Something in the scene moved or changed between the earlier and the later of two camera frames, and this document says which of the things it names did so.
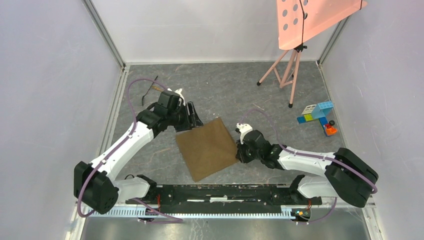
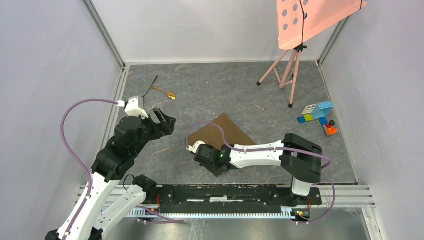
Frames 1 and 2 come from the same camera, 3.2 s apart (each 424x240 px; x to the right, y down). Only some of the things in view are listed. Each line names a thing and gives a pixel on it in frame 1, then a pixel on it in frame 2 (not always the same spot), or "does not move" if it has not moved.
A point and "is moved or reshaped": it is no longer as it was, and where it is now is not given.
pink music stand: [298, 21] does not move
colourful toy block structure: [315, 112] does not move
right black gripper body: [247, 155] to [212, 168]
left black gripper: [191, 121] to [167, 124]
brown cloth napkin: [208, 149] is moved or reshaped
